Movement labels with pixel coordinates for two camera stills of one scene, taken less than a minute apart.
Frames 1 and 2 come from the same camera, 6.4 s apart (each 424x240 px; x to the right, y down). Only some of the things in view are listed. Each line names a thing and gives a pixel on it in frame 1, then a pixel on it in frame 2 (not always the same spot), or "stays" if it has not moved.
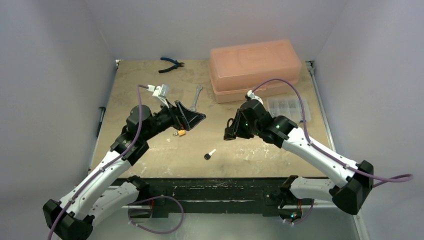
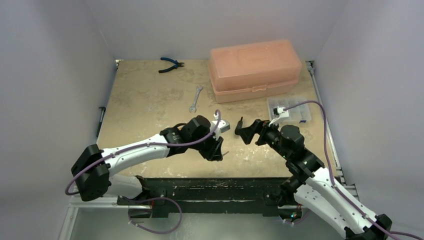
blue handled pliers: (177, 64) stays
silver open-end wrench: (193, 107) stays
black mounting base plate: (161, 191) stays
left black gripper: (182, 118) to (214, 152)
